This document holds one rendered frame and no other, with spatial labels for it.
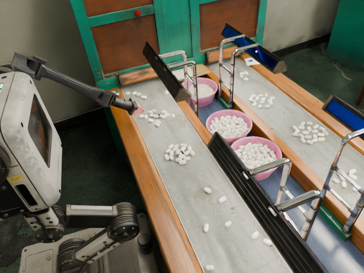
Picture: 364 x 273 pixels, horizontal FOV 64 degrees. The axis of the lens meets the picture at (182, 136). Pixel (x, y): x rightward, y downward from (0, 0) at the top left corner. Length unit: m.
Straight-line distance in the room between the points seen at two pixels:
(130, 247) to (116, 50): 1.26
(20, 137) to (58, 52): 2.12
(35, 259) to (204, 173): 0.96
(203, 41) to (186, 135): 0.86
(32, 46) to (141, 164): 1.68
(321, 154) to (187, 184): 0.71
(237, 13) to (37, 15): 1.59
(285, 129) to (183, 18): 1.03
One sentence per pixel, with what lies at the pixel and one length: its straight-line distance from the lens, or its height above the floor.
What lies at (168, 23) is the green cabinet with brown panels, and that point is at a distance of 2.13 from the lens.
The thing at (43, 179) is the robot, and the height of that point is 1.25.
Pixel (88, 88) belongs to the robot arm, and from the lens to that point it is 1.63.
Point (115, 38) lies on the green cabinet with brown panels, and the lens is 2.06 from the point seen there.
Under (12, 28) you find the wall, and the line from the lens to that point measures 2.81.
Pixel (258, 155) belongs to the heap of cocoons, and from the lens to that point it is 1.57.
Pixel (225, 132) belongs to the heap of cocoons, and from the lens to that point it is 1.69.
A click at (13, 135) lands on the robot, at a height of 1.42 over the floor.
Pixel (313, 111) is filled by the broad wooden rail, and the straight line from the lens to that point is 1.90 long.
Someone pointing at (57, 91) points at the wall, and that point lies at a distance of 3.05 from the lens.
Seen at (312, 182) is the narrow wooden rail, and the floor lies 0.76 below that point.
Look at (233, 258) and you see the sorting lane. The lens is 1.23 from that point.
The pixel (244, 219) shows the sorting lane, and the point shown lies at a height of 0.74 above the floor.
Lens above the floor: 1.85
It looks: 41 degrees down
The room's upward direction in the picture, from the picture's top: 6 degrees counter-clockwise
